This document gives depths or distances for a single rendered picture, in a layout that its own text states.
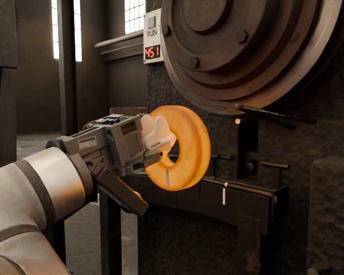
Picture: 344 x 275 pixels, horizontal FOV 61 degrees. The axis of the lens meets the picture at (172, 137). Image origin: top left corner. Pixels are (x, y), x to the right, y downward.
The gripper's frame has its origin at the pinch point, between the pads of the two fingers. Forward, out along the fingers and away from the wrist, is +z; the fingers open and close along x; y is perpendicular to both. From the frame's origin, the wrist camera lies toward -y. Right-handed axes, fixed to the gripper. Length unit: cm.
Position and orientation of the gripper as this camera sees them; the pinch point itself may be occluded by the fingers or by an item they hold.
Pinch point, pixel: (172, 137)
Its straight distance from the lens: 53.0
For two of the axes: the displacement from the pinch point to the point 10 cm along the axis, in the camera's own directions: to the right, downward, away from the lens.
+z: 6.8, -3.6, 6.4
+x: -7.1, -0.9, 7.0
